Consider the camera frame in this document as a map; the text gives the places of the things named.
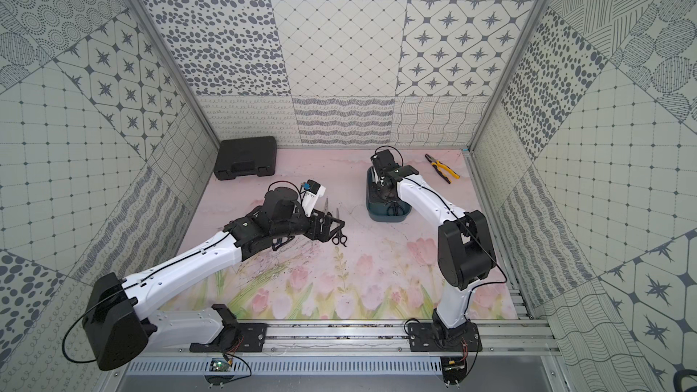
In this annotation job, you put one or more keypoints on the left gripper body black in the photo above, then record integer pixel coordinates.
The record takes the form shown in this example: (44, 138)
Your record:
(319, 223)

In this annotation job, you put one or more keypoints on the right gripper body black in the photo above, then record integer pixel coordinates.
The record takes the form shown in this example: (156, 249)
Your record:
(385, 197)

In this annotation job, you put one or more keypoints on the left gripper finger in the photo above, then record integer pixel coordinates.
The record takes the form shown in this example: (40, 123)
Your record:
(326, 235)
(326, 220)

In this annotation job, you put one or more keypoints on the small black scissors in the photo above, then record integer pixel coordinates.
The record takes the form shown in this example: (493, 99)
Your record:
(326, 207)

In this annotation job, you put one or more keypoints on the slim black scissors with hook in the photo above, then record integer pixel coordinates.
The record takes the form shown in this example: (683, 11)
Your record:
(339, 238)

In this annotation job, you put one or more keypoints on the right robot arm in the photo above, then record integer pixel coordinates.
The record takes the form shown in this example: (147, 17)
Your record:
(465, 252)

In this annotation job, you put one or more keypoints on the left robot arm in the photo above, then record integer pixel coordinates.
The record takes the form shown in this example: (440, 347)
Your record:
(122, 318)

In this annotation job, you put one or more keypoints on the teal plastic storage box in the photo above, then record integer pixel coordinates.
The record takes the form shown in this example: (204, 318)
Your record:
(376, 206)

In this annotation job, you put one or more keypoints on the yellow black pliers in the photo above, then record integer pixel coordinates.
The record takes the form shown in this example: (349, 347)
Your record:
(443, 170)

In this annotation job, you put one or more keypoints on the black plastic tool case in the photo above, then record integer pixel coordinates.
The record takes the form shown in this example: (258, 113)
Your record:
(246, 156)

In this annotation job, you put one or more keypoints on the pink floral table mat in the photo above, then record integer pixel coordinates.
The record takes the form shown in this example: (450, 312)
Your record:
(387, 270)

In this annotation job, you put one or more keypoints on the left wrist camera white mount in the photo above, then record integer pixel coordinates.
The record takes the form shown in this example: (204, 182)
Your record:
(311, 192)

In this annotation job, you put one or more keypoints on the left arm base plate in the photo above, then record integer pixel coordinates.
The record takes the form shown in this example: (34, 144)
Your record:
(234, 336)

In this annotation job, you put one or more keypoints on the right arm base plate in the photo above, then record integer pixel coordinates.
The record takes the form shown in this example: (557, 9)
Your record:
(434, 337)

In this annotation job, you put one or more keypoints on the white slotted cable duct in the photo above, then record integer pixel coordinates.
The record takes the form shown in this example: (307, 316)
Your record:
(279, 366)

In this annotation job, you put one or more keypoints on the aluminium rail frame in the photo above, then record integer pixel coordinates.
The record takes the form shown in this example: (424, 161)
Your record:
(337, 337)

